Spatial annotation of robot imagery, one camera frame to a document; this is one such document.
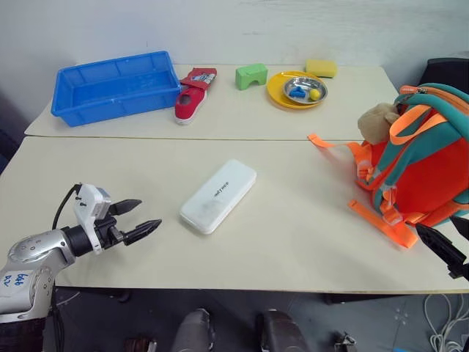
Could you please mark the red canvas shoe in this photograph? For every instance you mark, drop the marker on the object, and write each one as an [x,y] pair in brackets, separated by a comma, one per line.
[187,104]

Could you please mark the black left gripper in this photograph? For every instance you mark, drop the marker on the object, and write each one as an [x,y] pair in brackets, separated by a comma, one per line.
[108,232]

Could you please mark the yellow sponge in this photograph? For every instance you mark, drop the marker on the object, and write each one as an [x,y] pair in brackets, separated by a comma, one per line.
[321,67]

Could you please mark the grey rounded shape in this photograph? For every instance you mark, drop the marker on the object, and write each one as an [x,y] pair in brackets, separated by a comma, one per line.
[194,330]

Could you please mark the small yellow ball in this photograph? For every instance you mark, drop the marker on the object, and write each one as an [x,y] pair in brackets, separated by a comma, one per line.
[314,94]

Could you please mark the blue plastic bin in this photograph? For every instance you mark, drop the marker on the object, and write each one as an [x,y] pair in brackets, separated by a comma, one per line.
[110,106]

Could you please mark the brown plush toy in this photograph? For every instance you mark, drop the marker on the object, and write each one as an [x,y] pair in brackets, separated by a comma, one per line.
[375,122]

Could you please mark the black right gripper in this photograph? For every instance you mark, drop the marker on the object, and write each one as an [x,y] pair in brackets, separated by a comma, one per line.
[461,271]

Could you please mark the red snack package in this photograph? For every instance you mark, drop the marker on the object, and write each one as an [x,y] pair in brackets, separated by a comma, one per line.
[199,77]

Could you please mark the yellow plate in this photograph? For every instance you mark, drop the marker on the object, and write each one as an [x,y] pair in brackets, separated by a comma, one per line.
[275,91]

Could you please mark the white rectangular power bank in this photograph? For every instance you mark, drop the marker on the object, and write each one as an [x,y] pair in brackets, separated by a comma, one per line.
[216,198]

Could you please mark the metal bowl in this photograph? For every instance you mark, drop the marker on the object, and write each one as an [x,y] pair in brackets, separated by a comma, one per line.
[293,83]

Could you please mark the black chair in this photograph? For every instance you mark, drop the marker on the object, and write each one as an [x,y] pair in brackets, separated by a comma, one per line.
[445,73]

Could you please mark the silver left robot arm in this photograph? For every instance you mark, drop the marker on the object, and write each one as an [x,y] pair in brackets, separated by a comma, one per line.
[34,253]

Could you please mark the orange and teal backpack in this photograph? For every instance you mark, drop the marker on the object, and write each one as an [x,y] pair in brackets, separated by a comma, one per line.
[432,172]

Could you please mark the blue toy piece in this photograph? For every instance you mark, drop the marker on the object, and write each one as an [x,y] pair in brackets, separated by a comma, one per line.
[297,93]

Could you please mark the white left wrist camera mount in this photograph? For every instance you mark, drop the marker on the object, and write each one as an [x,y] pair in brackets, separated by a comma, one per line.
[87,205]

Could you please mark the green arch block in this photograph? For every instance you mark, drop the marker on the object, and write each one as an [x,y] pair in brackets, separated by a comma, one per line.
[251,73]

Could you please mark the dark rounded shape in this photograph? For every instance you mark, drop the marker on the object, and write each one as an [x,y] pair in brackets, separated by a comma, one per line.
[282,331]

